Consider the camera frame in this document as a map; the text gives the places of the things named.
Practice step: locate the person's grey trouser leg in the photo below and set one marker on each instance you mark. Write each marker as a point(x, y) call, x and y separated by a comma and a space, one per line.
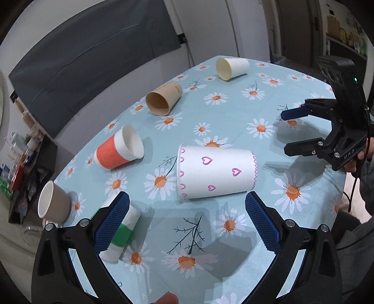
point(358, 233)

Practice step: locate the dark grey wall panel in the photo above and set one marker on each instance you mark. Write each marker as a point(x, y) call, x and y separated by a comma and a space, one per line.
point(87, 67)

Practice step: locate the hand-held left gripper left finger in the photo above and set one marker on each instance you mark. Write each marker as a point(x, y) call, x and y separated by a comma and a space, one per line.
point(112, 223)

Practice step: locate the brown kraft paper cup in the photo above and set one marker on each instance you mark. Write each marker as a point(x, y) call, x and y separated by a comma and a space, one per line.
point(163, 98)

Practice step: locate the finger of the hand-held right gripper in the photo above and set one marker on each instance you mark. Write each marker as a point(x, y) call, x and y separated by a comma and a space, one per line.
point(292, 114)
point(301, 148)

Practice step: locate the person's right hand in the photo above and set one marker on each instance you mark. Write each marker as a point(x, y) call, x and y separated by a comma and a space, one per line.
point(368, 150)

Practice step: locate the green and white paper cup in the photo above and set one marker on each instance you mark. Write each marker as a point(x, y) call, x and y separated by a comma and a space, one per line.
point(128, 231)

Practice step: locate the cream white paper cup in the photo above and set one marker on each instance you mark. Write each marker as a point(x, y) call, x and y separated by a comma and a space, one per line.
point(232, 67)

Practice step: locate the shelf with packets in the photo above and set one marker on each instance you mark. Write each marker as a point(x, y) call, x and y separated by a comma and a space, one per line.
point(347, 26)

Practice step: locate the grey-brown paper cup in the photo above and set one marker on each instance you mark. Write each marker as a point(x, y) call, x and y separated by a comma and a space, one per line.
point(54, 206)

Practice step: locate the person's left hand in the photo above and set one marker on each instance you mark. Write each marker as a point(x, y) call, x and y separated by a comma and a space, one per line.
point(167, 298)

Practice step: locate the orange and white paper cup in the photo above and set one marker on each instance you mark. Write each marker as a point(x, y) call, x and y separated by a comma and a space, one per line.
point(117, 152)

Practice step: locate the daisy print tablecloth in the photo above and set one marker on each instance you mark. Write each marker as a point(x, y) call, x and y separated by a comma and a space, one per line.
point(233, 117)

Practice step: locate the cluttered side shelf with items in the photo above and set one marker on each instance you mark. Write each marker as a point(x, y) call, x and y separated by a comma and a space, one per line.
point(35, 175)

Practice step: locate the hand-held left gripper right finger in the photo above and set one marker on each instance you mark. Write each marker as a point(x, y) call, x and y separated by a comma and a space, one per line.
point(261, 223)

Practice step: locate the white cup with pink hearts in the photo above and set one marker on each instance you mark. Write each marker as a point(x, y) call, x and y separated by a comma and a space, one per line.
point(216, 172)

